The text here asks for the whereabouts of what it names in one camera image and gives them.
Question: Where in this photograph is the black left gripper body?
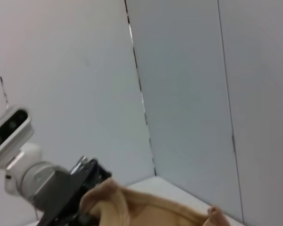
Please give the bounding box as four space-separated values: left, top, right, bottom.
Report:
35 164 90 226

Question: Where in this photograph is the metal left gripper cable connector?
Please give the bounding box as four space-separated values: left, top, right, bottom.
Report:
70 154 89 175

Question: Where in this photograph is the khaki canvas food bag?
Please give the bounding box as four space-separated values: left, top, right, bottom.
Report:
80 177 237 226

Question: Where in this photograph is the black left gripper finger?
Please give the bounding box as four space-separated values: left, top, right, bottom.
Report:
83 159 113 189
77 211 101 226

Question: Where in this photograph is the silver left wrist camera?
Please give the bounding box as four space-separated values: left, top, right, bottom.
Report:
0 105 35 169

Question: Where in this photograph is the silver camera mount bracket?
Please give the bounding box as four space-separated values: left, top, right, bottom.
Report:
4 150 27 170

